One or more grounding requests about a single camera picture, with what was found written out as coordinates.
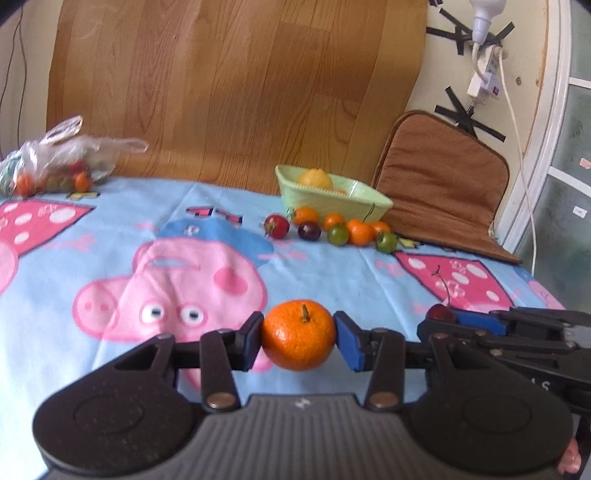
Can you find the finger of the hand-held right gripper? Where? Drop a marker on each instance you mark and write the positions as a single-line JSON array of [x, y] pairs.
[[478, 321], [425, 328]]

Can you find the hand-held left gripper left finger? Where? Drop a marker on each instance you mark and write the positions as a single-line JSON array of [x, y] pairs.
[[253, 339]]

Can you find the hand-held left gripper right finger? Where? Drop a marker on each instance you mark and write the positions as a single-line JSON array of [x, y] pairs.
[[349, 344]]

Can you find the dark red cherry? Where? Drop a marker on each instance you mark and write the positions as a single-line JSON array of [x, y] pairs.
[[439, 314]]

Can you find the large orange mandarin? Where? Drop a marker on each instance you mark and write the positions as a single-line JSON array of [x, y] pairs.
[[298, 339]]

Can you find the green tomato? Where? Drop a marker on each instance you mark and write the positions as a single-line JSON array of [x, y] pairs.
[[386, 242], [339, 235]]

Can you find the small orange tomato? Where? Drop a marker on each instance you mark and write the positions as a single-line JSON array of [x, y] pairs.
[[333, 220], [306, 214], [381, 226]]

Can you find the orange cherry tomato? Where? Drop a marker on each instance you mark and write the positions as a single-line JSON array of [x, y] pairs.
[[360, 233]]

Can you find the red cherry tomato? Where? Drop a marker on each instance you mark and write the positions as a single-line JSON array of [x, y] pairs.
[[276, 225]]

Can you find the dark purple tomato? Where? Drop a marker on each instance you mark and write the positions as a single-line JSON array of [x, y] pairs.
[[309, 230]]

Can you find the light green bowl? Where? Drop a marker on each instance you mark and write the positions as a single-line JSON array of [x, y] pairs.
[[323, 199]]

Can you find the yellow citrus fruit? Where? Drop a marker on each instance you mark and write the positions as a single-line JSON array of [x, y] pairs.
[[315, 179]]

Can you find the person's right hand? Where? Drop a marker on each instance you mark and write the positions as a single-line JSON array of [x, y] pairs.
[[570, 457]]

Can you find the brown seat cushion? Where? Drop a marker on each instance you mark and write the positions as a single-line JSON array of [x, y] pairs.
[[438, 184]]

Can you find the cartoon pig printed blanket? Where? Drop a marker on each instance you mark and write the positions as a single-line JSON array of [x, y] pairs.
[[115, 240]]

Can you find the white framed glass door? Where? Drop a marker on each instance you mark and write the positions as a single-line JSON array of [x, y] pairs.
[[568, 161]]

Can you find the black tape strip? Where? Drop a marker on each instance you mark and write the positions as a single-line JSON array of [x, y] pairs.
[[455, 37], [485, 129], [504, 32], [461, 113]]

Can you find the small bagged orange fruit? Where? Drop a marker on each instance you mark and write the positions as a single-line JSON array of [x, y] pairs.
[[83, 181], [23, 183]]

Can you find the white power strip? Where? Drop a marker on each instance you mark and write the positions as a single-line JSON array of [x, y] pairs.
[[485, 78]]

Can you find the wood pattern vinyl sheet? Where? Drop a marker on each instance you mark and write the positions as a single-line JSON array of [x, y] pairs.
[[231, 92]]

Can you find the clear plastic bag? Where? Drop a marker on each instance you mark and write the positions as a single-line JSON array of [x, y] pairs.
[[55, 154]]

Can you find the white light bulb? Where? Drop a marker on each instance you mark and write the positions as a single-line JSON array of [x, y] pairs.
[[485, 14]]

